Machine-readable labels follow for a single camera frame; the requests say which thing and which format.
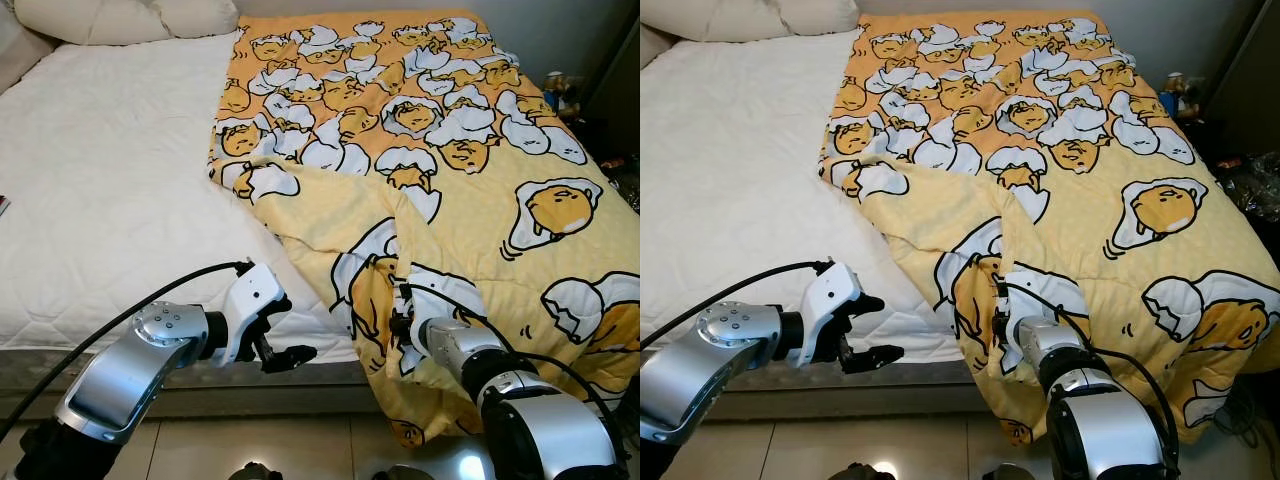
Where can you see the orange cartoon egg blanket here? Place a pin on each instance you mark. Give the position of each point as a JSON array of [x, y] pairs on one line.
[[1080, 200], [450, 200]]

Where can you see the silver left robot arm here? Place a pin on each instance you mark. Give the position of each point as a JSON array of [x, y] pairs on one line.
[[110, 390], [690, 400]]

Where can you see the dark bed base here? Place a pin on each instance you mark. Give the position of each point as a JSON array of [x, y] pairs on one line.
[[330, 402], [900, 405]]

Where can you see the robot right leg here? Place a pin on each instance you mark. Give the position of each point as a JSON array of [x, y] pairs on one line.
[[1006, 473], [405, 473]]

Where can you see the white quilted mattress pad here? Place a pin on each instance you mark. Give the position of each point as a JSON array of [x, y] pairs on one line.
[[740, 180], [120, 180]]

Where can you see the crinkled clear plastic bag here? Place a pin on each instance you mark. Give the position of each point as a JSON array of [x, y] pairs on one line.
[[1255, 185], [625, 185]]

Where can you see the small cartoon figurine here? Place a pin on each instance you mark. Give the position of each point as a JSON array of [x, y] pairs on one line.
[[1180, 95], [560, 95]]

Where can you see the beige twisted long pillow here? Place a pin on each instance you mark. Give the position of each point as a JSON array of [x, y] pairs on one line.
[[100, 20], [740, 18]]

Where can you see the dark bedside cabinet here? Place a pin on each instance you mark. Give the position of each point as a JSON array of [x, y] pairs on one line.
[[1245, 90]]

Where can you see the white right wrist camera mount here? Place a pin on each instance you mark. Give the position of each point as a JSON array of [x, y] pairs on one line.
[[412, 318], [1014, 315]]

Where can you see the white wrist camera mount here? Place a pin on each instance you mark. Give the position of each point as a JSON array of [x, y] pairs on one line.
[[1014, 315], [835, 295], [250, 300], [412, 318]]

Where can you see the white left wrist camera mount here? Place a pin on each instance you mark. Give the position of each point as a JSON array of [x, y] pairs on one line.
[[835, 295], [250, 300]]

